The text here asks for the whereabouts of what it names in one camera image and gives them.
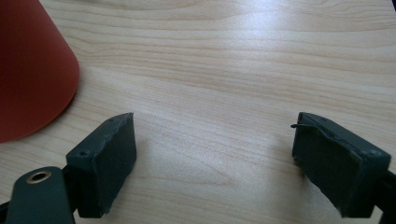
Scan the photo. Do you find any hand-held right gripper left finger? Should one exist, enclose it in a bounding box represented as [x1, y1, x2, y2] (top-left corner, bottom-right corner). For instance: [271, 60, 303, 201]
[65, 112, 138, 218]

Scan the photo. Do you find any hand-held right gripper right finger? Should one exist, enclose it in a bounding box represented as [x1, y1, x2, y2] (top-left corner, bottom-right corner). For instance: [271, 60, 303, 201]
[290, 111, 392, 218]

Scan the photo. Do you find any red metal mug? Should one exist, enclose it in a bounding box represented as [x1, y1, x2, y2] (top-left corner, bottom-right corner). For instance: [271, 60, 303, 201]
[0, 0, 80, 144]

